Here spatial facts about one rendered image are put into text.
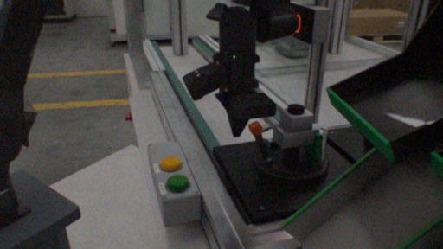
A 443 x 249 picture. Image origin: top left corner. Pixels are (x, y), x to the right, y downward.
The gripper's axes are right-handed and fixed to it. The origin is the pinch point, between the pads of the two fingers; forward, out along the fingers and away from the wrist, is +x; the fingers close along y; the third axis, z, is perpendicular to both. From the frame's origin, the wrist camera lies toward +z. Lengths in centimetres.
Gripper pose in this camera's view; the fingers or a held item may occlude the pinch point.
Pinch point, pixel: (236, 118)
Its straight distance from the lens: 62.4
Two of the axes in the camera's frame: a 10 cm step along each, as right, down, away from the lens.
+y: 2.8, 4.2, -8.7
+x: 0.1, 9.0, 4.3
